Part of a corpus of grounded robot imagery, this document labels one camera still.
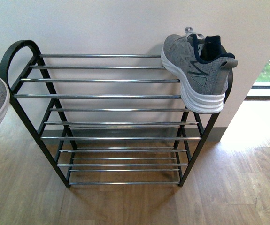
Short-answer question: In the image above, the black metal shoe rack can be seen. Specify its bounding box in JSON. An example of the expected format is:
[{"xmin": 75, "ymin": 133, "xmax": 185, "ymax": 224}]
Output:
[{"xmin": 0, "ymin": 39, "xmax": 234, "ymax": 188}]

